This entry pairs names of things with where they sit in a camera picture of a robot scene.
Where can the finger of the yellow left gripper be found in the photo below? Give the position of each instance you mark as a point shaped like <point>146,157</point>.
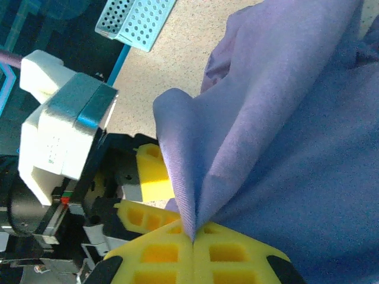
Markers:
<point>142,216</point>
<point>152,174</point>

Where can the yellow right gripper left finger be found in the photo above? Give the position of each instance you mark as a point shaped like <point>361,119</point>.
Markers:
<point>160,254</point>

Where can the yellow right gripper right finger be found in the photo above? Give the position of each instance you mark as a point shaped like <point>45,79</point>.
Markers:
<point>237,257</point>

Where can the purple t-shirt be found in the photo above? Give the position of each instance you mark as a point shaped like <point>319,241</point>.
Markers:
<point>281,148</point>

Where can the pale blue perforated plastic basket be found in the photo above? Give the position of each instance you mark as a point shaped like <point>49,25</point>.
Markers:
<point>142,23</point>

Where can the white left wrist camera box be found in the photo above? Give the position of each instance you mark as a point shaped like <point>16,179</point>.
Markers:
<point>62,124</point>

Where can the blue-edged aluminium side rail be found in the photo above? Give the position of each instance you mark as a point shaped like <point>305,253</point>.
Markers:
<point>118,65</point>

